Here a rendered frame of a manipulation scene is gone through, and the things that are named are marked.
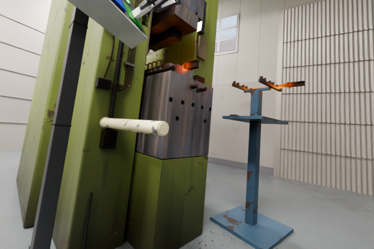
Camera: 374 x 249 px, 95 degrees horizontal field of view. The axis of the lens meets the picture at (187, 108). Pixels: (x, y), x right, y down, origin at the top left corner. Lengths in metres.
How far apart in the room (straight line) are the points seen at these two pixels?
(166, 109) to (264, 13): 3.41
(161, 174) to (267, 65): 2.98
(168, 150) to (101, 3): 0.65
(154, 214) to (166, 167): 0.21
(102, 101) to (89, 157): 0.26
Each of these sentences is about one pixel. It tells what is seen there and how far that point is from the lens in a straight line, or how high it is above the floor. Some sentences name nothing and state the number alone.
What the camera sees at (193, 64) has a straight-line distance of 1.02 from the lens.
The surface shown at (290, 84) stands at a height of 1.01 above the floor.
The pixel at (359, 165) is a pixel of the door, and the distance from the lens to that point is 3.32.
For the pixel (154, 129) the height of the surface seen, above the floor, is 0.61.
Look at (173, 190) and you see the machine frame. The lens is 0.97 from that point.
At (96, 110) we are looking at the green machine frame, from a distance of 0.90.
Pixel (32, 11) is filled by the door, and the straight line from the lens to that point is 4.75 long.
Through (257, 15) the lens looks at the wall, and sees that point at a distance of 4.03.
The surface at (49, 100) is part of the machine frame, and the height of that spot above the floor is 0.72.
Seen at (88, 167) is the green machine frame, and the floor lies 0.42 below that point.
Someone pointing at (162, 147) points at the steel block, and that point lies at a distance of 0.86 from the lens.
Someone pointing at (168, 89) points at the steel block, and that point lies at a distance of 0.87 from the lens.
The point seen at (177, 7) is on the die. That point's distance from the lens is 1.16.
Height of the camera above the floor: 0.63
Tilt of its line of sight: 7 degrees up
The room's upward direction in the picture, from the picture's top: 5 degrees clockwise
